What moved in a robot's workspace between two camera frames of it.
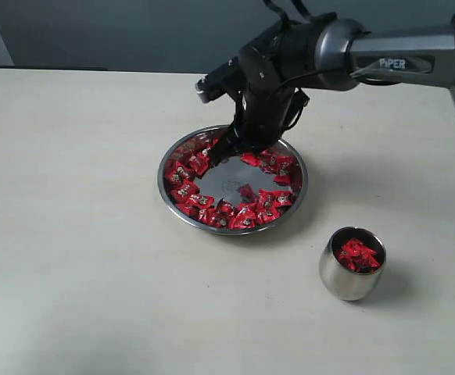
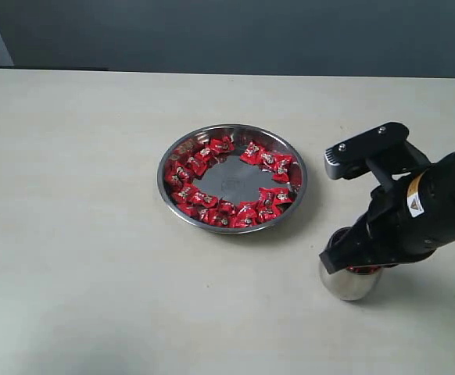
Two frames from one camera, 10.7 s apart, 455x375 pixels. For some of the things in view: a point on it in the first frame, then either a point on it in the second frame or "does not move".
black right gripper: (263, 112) to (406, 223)
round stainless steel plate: (246, 192) does not move
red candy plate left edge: (177, 173) does not move
